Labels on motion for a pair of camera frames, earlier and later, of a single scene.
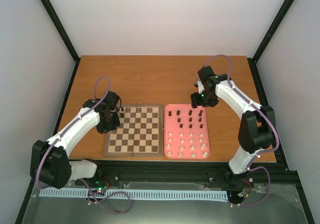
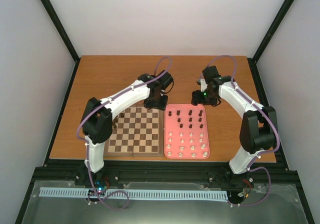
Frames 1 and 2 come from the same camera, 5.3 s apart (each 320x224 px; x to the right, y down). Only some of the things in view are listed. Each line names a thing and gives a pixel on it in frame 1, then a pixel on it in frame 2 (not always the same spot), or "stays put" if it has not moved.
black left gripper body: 109,124 to 157,103
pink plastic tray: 185,132 stays put
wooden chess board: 140,133 stays put
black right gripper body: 205,100 stays put
